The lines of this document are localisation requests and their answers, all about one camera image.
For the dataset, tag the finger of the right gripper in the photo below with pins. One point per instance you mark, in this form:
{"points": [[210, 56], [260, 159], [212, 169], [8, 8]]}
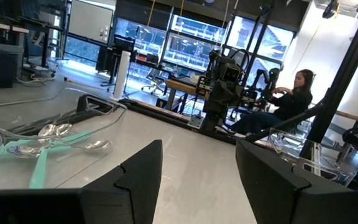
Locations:
{"points": [[235, 95], [218, 93]]}

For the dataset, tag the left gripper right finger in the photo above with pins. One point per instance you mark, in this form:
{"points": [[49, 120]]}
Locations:
{"points": [[266, 180]]}

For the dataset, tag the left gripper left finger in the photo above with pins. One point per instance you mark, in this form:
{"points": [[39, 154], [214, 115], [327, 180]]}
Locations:
{"points": [[141, 180]]}

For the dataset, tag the black tabletop robot arm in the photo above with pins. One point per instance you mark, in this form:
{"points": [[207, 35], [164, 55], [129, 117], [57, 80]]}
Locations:
{"points": [[269, 84]]}

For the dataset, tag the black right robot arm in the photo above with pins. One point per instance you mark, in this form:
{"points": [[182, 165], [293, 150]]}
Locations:
{"points": [[213, 115]]}

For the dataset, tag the small wooden table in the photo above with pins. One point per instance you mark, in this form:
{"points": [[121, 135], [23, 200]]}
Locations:
{"points": [[180, 85]]}

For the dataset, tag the clear plastic bin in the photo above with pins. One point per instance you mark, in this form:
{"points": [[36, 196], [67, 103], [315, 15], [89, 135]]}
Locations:
{"points": [[104, 109], [291, 146]]}

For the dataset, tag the grey office chair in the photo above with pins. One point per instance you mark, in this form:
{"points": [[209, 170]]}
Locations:
{"points": [[155, 82]]}

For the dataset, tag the person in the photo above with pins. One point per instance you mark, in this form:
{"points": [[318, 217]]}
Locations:
{"points": [[291, 102]]}

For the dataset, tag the white cylinder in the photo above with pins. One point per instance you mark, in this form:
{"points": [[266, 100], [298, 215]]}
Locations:
{"points": [[121, 74]]}

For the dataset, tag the light wooden table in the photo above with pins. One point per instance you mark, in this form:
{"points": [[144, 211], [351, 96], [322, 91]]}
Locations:
{"points": [[351, 116]]}

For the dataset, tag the black ceiling device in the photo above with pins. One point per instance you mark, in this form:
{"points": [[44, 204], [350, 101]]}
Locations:
{"points": [[330, 9]]}

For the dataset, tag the whiteboard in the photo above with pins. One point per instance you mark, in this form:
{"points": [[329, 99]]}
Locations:
{"points": [[90, 20]]}

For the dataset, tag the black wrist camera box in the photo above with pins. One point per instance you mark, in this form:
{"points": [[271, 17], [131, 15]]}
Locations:
{"points": [[231, 74]]}

